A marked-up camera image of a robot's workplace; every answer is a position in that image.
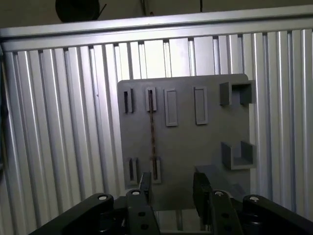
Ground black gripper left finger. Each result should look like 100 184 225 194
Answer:
29 172 161 235

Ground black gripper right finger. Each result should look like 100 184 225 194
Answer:
192 172 313 235

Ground blue RAM stick black chips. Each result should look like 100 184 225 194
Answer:
148 90 157 177

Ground grey plastic parts rack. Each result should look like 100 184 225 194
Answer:
116 73 257 212

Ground black round floor object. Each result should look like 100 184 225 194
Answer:
55 0 108 23

